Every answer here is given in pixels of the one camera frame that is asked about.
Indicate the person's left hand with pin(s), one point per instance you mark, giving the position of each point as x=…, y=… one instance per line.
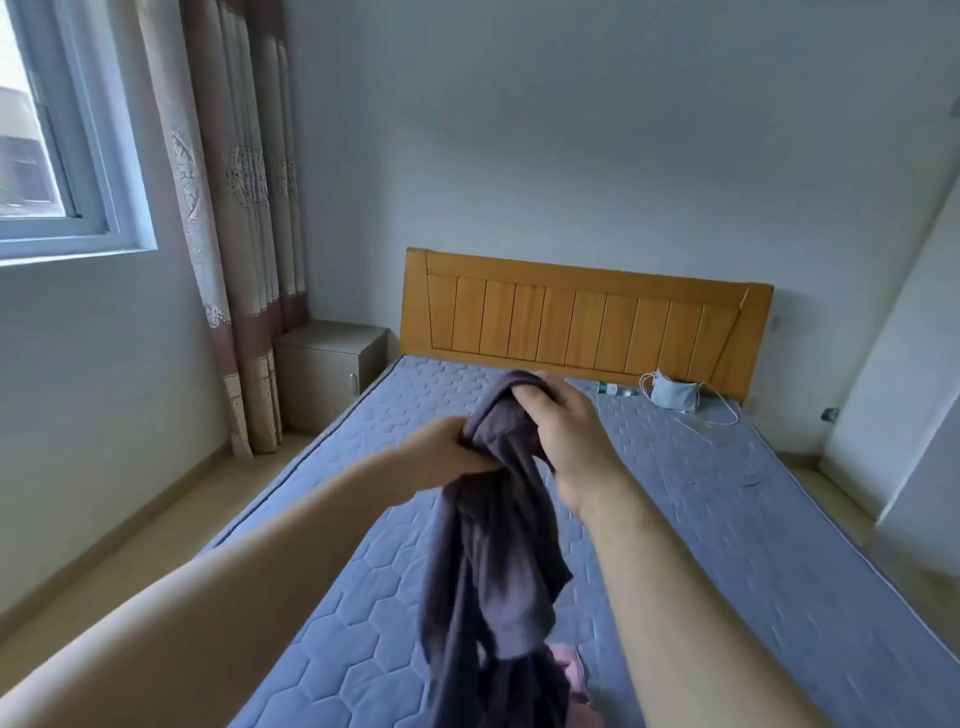
x=435, y=458

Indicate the person's right hand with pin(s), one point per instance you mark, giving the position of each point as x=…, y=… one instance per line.
x=578, y=435

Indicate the dark purple garment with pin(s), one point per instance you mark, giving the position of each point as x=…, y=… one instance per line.
x=495, y=570

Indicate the blue quilted mattress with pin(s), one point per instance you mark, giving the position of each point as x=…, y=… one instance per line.
x=750, y=525

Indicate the pink pajama shirt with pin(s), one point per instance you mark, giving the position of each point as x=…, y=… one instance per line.
x=570, y=675

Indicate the person's right forearm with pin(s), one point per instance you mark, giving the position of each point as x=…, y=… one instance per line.
x=690, y=630

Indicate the person's left forearm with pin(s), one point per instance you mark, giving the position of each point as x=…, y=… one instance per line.
x=210, y=615

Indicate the small green bottle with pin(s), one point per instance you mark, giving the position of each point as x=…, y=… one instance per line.
x=608, y=389

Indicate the orange wooden board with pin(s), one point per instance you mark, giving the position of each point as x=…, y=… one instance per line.
x=585, y=323

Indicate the wooden bedside table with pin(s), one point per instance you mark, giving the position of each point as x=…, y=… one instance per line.
x=330, y=368

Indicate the white face mask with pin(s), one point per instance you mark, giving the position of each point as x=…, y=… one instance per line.
x=720, y=413

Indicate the patterned curtain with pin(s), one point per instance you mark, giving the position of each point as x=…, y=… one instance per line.
x=233, y=210

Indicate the grey framed window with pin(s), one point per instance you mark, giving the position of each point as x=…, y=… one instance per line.
x=60, y=135

